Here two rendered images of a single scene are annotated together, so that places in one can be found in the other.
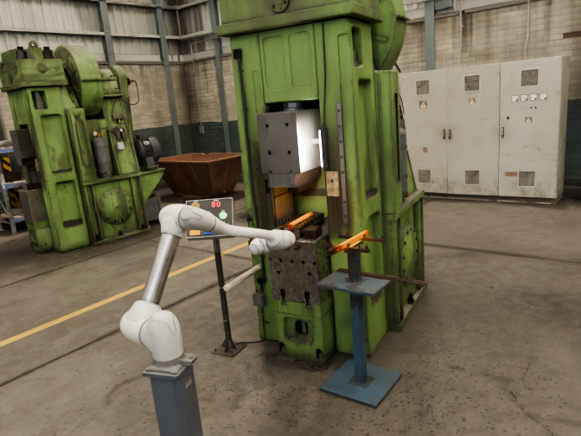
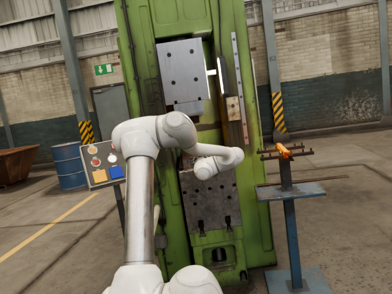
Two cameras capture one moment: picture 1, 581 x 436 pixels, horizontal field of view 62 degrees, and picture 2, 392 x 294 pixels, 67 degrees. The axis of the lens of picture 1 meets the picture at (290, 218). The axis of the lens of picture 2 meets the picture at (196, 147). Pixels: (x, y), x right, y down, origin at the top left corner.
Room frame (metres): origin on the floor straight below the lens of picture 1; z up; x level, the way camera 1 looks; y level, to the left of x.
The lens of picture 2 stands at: (1.47, 1.02, 1.37)
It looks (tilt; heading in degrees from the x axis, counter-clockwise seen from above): 9 degrees down; 330
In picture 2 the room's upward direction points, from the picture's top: 9 degrees counter-clockwise
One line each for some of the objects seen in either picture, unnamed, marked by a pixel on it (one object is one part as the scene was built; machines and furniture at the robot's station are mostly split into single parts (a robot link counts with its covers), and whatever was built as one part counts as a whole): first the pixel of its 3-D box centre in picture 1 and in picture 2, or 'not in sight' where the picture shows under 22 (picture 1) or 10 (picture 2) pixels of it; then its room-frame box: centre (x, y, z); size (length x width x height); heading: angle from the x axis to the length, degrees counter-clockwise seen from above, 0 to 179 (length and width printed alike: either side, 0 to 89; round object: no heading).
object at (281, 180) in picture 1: (296, 175); (188, 108); (3.40, -0.07, 1.32); 0.42 x 0.20 x 0.10; 151
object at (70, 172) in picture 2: not in sight; (70, 165); (7.99, 0.31, 0.44); 0.59 x 0.59 x 0.88
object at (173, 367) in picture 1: (172, 359); not in sight; (2.20, 0.65, 0.63); 0.22 x 0.18 x 0.06; 71
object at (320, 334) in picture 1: (315, 315); (216, 241); (3.39, -0.12, 0.23); 0.55 x 0.37 x 0.47; 151
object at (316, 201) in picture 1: (319, 160); (192, 100); (3.66, -0.26, 1.37); 0.41 x 0.10 x 0.91; 61
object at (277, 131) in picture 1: (297, 139); (189, 73); (3.38, -0.10, 1.56); 0.42 x 0.39 x 0.40; 151
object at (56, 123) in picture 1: (90, 144); not in sight; (7.55, 2.97, 1.45); 2.18 x 1.23 x 2.89; 141
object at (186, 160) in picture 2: (300, 223); (195, 155); (3.40, -0.07, 0.96); 0.42 x 0.20 x 0.09; 151
